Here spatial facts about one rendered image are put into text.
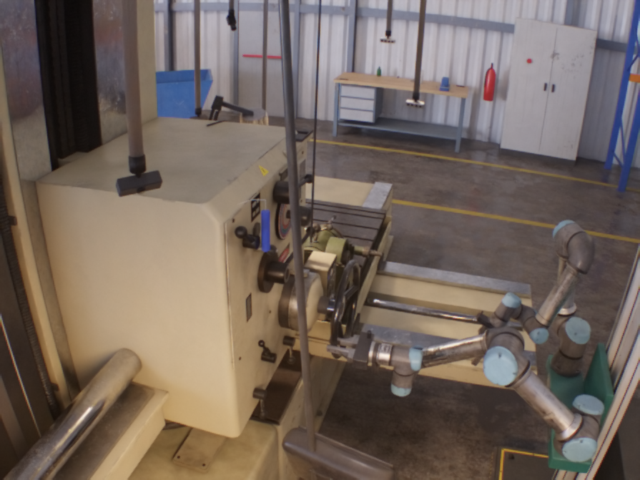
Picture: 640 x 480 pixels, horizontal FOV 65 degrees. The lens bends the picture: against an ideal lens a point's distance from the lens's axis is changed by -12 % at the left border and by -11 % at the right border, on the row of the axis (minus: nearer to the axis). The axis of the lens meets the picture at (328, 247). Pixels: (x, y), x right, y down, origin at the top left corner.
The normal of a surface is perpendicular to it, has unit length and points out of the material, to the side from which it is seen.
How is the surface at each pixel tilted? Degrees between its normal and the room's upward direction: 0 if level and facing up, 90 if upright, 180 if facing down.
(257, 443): 0
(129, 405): 0
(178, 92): 90
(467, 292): 0
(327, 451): 19
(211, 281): 90
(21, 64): 90
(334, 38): 90
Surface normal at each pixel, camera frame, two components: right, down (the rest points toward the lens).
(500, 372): -0.54, 0.30
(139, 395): 0.04, -0.89
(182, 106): 0.24, 0.46
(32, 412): 0.97, 0.15
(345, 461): -0.13, -0.71
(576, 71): -0.26, 0.44
